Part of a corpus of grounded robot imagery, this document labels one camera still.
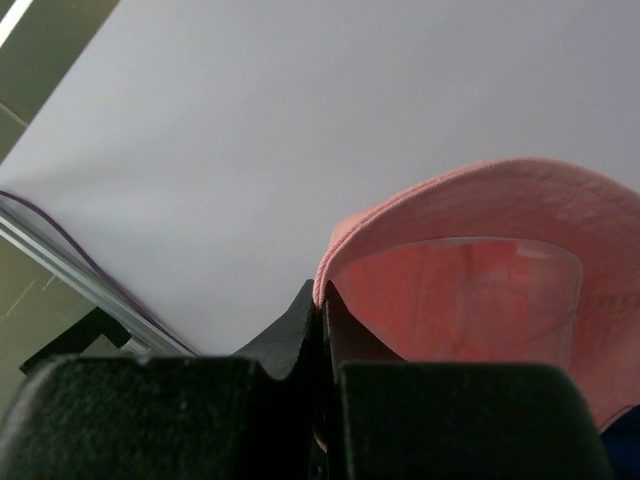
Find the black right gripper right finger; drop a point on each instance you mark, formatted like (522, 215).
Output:
(388, 418)

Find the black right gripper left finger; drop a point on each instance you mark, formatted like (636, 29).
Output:
(244, 416)

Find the pink bucket hat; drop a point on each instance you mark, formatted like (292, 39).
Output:
(513, 260)

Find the dark blue bucket hat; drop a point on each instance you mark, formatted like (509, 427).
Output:
(621, 440)

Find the ceiling light strip long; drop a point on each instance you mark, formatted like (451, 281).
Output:
(11, 14)

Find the aluminium frame post left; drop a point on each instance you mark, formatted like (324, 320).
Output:
(79, 270)

